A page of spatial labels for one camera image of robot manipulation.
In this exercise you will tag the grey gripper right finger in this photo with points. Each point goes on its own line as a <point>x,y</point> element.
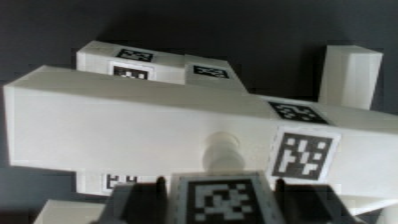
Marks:
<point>312,205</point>

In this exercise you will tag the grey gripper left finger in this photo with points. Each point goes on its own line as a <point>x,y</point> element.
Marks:
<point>136,204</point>

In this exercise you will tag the white tagged cube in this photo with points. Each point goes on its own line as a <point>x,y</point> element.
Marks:
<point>223,195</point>

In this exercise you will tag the white chair back frame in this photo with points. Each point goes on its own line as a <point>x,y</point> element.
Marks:
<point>125,126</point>

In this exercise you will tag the small white leg block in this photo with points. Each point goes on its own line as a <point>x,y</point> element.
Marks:
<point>130,62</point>

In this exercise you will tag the white leg block with tag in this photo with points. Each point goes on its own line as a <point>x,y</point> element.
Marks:
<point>97,182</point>

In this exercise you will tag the white chair seat block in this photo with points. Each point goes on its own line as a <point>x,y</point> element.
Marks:
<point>210,73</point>

